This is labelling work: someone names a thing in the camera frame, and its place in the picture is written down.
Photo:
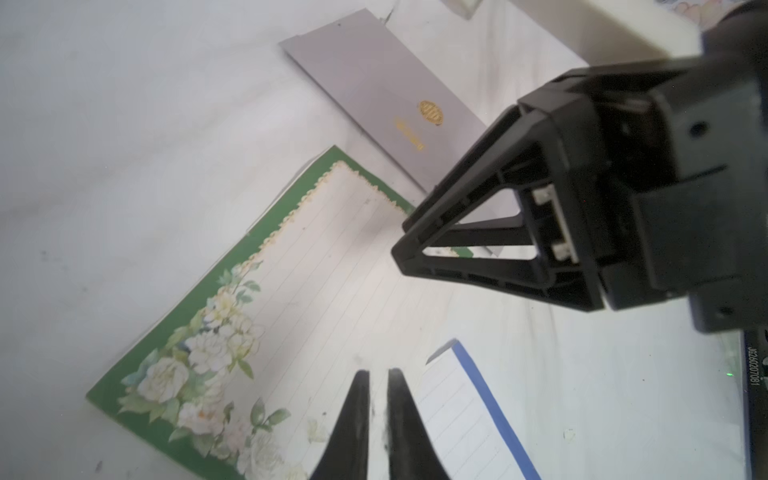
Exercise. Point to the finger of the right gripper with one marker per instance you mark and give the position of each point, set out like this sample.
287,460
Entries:
543,278
525,151

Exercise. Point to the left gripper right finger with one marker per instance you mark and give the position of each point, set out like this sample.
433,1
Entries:
410,451

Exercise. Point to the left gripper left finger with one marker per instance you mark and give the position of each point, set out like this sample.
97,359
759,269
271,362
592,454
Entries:
346,452

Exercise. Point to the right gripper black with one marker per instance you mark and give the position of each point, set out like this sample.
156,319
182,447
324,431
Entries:
666,155

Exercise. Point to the blue floral letter paper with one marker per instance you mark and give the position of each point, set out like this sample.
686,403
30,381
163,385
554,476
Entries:
468,430

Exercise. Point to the grey envelope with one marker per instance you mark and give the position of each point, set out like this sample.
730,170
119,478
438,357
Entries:
385,89

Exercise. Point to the green floral letter paper lower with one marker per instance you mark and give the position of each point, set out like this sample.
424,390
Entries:
245,377

